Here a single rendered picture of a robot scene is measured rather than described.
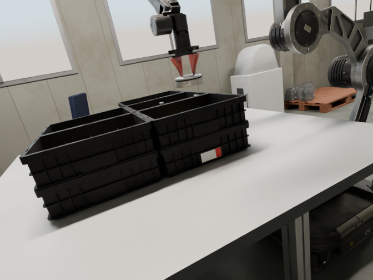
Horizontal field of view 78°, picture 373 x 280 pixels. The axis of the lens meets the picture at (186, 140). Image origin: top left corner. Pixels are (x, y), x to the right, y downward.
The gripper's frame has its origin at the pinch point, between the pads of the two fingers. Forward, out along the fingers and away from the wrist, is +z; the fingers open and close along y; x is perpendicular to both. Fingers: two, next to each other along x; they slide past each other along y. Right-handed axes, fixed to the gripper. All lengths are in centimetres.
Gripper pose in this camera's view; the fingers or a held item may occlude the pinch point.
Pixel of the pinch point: (187, 73)
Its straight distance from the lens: 90.6
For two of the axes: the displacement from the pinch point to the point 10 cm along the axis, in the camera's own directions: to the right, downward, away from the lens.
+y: 9.2, -0.3, -3.8
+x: 3.4, -3.8, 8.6
